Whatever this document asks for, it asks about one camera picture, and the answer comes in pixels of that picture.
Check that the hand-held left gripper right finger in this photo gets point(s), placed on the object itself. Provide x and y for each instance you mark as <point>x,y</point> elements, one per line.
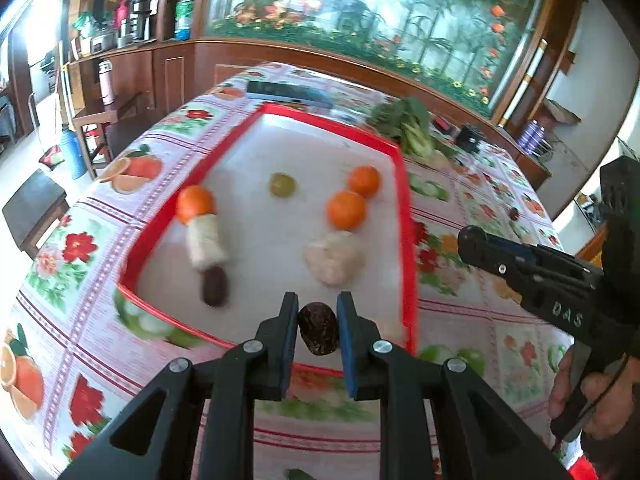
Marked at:
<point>348,340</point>

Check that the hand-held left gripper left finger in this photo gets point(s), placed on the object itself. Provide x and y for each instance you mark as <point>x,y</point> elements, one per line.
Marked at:
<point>289,340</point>

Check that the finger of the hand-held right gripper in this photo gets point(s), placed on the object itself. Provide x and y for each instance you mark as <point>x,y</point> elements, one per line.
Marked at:
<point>520,251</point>
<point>475,250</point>

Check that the dark passion fruit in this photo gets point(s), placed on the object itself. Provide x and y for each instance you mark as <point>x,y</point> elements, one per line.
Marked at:
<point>513,213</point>
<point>318,330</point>
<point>215,286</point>

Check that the pale rough vegetable chunk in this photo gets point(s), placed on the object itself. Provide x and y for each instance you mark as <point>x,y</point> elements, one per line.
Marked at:
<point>334,258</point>

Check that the white corn cob piece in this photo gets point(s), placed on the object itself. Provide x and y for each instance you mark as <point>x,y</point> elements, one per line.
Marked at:
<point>205,245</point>

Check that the orange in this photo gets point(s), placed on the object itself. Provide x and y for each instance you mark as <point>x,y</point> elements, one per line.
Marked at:
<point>364,181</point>
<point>346,210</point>
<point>195,204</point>

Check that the green round fruit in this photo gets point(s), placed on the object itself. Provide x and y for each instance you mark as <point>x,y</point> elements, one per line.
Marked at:
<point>281,185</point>

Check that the red tray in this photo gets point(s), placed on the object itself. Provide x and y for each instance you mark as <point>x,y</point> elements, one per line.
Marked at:
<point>280,150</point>

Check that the person's right hand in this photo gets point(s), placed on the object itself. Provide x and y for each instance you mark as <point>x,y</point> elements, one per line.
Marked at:
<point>610,400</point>

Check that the green bok choy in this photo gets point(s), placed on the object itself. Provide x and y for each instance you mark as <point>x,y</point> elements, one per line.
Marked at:
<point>410,121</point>

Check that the floral printed tablecloth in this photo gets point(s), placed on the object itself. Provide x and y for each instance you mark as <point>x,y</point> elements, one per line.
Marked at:
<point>75,260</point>

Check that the dark flat device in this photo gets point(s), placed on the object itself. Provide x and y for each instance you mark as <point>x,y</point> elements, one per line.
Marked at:
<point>290,93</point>

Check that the blue water bottle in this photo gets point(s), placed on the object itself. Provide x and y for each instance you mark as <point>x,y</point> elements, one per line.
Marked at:
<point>75,155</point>

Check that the wooden chair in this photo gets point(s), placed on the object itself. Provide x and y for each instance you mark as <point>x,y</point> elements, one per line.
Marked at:
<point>110,120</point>

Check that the dark wooden stool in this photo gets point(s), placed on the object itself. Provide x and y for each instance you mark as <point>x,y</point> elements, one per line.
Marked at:
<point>35,205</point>

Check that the red floor cushion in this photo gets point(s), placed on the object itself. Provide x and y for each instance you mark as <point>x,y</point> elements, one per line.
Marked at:
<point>52,156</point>

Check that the pink thermos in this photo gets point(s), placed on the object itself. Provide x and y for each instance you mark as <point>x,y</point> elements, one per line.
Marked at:
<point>106,85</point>

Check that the green plastic bottle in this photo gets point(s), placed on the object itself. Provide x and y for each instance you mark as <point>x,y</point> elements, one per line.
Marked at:
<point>183,17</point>

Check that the black thermos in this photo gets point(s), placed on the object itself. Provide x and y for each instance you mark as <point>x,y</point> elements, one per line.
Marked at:
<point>141,15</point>

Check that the black camera device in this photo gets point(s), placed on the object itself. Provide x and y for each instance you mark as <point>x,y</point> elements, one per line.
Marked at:
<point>470,137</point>

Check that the flower garden wall mural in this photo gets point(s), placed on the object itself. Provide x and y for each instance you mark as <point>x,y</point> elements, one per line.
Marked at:
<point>375,10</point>

